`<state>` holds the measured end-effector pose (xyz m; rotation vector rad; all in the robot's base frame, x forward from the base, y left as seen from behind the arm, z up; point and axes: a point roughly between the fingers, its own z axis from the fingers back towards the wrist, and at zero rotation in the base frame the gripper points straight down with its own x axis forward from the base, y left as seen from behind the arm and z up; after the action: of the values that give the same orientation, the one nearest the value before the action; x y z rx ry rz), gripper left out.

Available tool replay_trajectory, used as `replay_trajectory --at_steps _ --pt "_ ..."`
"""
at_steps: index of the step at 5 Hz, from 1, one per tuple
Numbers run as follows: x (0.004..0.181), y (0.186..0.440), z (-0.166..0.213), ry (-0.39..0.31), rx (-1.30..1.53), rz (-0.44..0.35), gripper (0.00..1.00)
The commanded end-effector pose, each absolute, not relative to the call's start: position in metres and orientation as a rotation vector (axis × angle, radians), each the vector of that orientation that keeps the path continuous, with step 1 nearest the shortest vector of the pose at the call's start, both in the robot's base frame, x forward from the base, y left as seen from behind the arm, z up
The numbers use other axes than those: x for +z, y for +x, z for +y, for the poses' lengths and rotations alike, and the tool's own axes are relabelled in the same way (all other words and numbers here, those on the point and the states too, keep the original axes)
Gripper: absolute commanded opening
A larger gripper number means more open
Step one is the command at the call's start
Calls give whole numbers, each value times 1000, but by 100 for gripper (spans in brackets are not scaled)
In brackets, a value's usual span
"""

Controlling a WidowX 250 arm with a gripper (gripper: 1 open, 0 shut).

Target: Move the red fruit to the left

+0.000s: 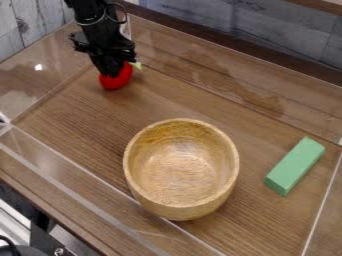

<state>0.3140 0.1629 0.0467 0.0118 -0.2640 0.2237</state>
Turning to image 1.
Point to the green rectangular block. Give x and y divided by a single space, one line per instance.
292 168

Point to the clear acrylic tray wall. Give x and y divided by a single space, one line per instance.
70 127

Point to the red plush strawberry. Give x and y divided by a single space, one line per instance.
112 83

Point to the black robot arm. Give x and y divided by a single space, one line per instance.
92 11

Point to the clear acrylic corner bracket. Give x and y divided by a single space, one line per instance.
126 26

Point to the wooden bowl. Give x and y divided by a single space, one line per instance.
181 165

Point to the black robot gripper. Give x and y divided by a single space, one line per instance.
102 41

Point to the black metal mount base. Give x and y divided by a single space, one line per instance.
42 239

